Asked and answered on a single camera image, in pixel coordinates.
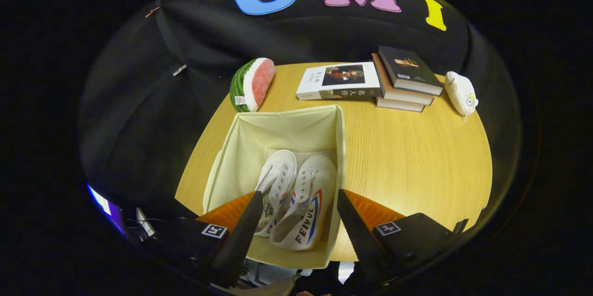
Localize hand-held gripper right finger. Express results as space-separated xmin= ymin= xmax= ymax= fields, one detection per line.
xmin=336 ymin=189 xmax=468 ymax=285

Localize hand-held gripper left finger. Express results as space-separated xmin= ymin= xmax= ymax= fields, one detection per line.
xmin=153 ymin=190 xmax=264 ymax=287

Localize white canvas shoe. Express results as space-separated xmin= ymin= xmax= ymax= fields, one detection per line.
xmin=255 ymin=149 xmax=298 ymax=237
xmin=270 ymin=154 xmax=337 ymax=251

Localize cream fabric storage box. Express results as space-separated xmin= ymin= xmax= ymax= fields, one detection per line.
xmin=202 ymin=104 xmax=347 ymax=270

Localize white electronic device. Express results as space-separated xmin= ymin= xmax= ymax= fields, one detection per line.
xmin=135 ymin=207 xmax=156 ymax=238

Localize lit computer monitor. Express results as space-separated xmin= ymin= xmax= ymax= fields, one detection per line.
xmin=87 ymin=184 xmax=126 ymax=237

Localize tan cover book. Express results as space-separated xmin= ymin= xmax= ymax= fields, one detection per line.
xmin=376 ymin=97 xmax=425 ymax=113

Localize watermelon slice plush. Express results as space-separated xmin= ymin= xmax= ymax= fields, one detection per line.
xmin=230 ymin=57 xmax=276 ymax=113

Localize white portrait cover book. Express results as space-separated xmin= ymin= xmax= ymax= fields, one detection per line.
xmin=296 ymin=62 xmax=381 ymax=101

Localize dark cover book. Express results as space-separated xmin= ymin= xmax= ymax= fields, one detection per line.
xmin=378 ymin=45 xmax=444 ymax=96

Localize white plush toy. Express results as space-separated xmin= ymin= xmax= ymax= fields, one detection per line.
xmin=445 ymin=71 xmax=479 ymax=117

